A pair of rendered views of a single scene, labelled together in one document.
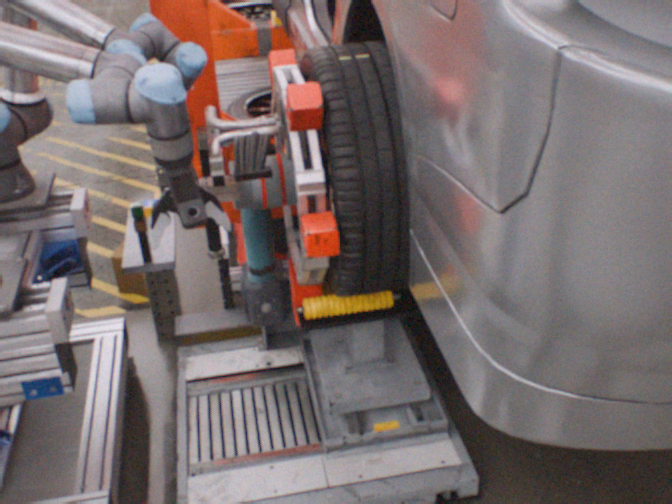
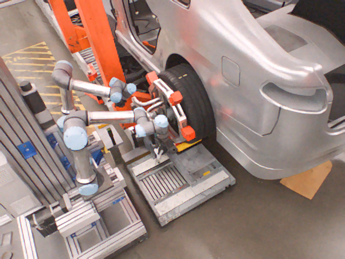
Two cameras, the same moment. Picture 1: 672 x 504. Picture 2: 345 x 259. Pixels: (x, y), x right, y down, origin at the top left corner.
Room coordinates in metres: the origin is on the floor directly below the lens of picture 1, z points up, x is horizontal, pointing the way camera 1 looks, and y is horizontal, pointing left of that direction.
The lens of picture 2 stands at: (-0.08, 0.52, 2.43)
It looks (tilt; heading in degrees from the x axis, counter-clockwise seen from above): 44 degrees down; 347
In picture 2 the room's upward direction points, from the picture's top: 10 degrees counter-clockwise
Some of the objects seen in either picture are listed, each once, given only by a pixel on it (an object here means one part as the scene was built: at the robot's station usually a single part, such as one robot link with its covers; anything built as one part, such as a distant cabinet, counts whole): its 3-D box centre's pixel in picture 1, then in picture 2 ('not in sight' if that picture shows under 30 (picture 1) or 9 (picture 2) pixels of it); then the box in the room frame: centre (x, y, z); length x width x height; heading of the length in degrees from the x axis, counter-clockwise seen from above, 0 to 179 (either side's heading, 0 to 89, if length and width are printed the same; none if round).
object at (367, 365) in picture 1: (364, 328); (190, 145); (1.79, -0.08, 0.32); 0.40 x 0.30 x 0.28; 9
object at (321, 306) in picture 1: (348, 302); (188, 143); (1.67, -0.03, 0.51); 0.29 x 0.06 x 0.06; 99
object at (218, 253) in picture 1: (212, 227); (152, 137); (1.56, 0.30, 0.83); 0.04 x 0.04 x 0.16
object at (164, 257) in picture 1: (150, 236); (108, 134); (2.24, 0.64, 0.44); 0.43 x 0.17 x 0.03; 9
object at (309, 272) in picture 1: (297, 178); (167, 112); (1.77, 0.09, 0.85); 0.54 x 0.07 x 0.54; 9
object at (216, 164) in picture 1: (247, 132); (157, 107); (1.65, 0.20, 1.03); 0.19 x 0.18 x 0.11; 99
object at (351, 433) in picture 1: (368, 382); (193, 160); (1.76, -0.08, 0.13); 0.50 x 0.36 x 0.10; 9
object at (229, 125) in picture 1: (241, 105); (145, 95); (1.85, 0.23, 1.03); 0.19 x 0.18 x 0.11; 99
